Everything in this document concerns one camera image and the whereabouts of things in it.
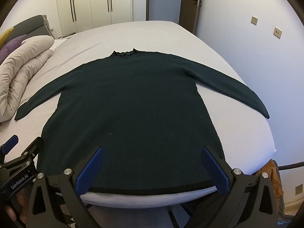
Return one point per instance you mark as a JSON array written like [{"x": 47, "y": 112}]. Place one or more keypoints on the dark green sweater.
[{"x": 133, "y": 104}]

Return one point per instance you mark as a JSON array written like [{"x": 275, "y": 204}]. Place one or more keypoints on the grey mesh office chair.
[{"x": 285, "y": 218}]

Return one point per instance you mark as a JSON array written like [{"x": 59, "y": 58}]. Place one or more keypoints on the purple pillow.
[{"x": 11, "y": 46}]

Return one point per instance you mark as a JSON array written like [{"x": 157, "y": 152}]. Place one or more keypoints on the person's left hand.
[{"x": 21, "y": 204}]

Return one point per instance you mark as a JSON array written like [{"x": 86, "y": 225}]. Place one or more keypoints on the white tall panel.
[{"x": 166, "y": 9}]

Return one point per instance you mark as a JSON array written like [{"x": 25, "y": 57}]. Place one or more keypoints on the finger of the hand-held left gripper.
[
  {"x": 35, "y": 147},
  {"x": 11, "y": 143}
]

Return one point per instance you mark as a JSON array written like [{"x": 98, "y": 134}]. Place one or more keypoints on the cream wardrobe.
[{"x": 95, "y": 4}]

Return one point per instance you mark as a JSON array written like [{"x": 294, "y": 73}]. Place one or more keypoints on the beige duvet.
[{"x": 21, "y": 64}]

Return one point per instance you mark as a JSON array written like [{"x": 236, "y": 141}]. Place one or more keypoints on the brown garment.
[{"x": 275, "y": 182}]

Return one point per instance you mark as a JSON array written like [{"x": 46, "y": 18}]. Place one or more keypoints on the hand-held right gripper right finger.
[{"x": 213, "y": 171}]

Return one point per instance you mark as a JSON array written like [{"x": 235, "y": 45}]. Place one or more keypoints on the brown wooden door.
[{"x": 190, "y": 11}]

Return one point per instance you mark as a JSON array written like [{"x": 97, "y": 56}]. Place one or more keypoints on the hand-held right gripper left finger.
[{"x": 90, "y": 168}]

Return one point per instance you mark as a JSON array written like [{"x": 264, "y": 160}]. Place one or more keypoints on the yellow pillow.
[{"x": 6, "y": 34}]

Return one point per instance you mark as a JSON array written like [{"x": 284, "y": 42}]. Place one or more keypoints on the beige wall socket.
[
  {"x": 254, "y": 20},
  {"x": 298, "y": 190},
  {"x": 277, "y": 32}
]

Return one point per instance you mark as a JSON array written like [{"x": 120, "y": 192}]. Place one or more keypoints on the white bed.
[{"x": 142, "y": 35}]

